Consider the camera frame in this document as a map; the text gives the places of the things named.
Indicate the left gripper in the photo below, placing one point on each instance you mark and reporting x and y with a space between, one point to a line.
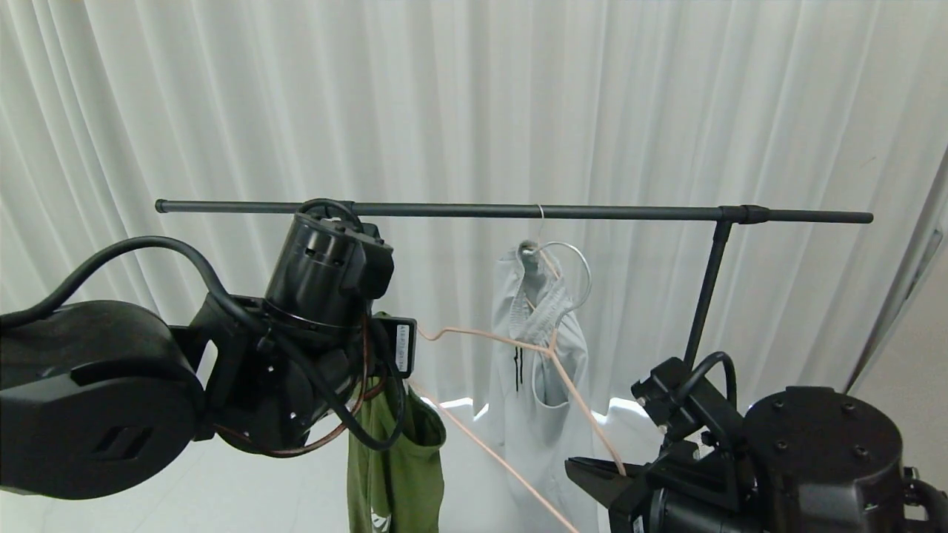
396 348

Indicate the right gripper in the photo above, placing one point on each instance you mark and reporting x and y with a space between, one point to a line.
689 496

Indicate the pink clothes hanger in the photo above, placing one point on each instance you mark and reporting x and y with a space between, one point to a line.
541 222
503 341

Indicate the olive green garment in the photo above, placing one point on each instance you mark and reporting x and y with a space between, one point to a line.
400 474

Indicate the pale grey shorts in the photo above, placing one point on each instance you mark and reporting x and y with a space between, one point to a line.
533 444

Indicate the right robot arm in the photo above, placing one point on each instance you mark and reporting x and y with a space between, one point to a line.
815 444

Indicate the black clothes rack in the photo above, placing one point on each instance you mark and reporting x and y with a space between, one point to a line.
592 212

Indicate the white curtain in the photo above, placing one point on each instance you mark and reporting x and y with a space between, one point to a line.
518 96

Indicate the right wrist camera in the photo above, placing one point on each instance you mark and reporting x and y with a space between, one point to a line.
666 400

